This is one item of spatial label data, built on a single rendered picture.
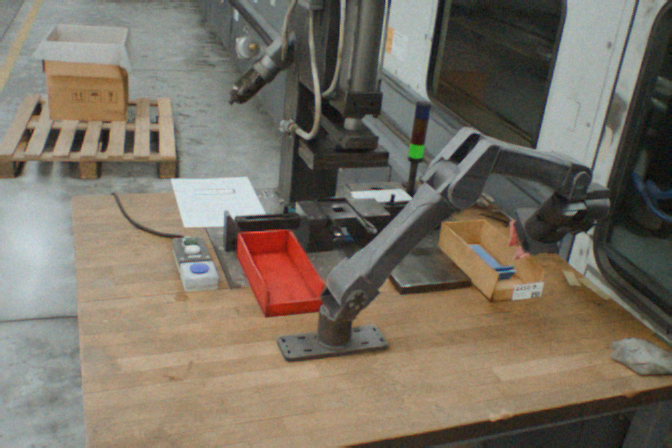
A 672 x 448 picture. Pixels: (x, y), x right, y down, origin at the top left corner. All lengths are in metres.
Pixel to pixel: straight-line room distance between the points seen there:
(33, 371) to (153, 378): 1.58
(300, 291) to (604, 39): 0.95
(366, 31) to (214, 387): 0.77
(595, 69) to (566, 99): 0.13
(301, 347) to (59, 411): 1.44
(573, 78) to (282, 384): 1.13
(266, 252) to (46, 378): 1.34
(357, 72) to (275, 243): 0.42
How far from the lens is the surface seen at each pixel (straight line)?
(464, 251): 1.62
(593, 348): 1.50
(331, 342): 1.29
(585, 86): 1.91
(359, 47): 1.51
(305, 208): 1.64
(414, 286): 1.52
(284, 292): 1.46
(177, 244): 1.58
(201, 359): 1.28
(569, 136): 1.95
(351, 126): 1.57
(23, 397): 2.68
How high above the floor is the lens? 1.66
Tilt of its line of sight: 26 degrees down
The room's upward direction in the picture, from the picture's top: 6 degrees clockwise
